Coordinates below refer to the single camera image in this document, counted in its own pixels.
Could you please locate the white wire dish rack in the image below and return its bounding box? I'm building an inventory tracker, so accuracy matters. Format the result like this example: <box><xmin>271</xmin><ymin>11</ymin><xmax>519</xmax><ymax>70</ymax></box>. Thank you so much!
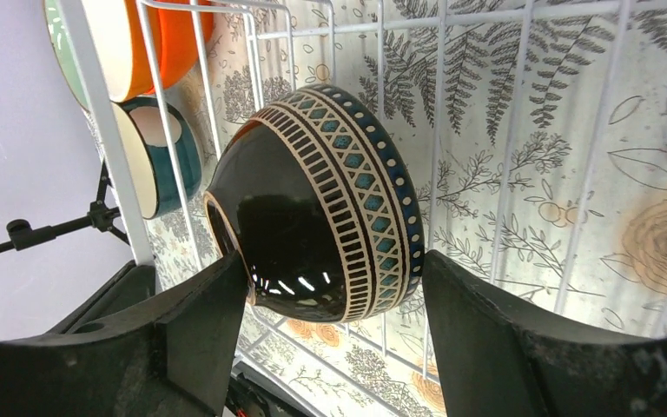
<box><xmin>56</xmin><ymin>0</ymin><xmax>667</xmax><ymax>417</ymax></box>

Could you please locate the orange bowl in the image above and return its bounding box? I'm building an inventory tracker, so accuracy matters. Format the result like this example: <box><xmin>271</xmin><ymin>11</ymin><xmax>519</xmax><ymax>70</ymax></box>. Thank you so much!
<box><xmin>82</xmin><ymin>0</ymin><xmax>198</xmax><ymax>103</ymax></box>

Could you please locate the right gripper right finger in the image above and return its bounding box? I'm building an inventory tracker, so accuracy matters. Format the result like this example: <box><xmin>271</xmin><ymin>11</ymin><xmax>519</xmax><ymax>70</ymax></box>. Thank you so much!
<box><xmin>423</xmin><ymin>250</ymin><xmax>667</xmax><ymax>416</ymax></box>

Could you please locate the black bowl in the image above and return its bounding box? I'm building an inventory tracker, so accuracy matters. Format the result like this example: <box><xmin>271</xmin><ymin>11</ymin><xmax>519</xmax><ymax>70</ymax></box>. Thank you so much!
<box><xmin>203</xmin><ymin>83</ymin><xmax>426</xmax><ymax>323</ymax></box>

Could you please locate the teal and white bowl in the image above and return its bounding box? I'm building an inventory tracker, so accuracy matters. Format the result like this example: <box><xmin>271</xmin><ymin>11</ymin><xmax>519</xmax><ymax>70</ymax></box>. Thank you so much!
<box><xmin>111</xmin><ymin>96</ymin><xmax>203</xmax><ymax>220</ymax></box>

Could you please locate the mint green bowl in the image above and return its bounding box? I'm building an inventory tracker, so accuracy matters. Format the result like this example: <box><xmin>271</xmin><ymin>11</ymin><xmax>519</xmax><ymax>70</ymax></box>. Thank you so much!
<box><xmin>43</xmin><ymin>0</ymin><xmax>89</xmax><ymax>111</ymax></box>

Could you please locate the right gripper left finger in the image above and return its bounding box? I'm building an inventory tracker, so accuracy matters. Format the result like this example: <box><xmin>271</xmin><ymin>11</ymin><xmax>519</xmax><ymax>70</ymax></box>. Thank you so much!
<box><xmin>0</xmin><ymin>253</ymin><xmax>248</xmax><ymax>416</ymax></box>

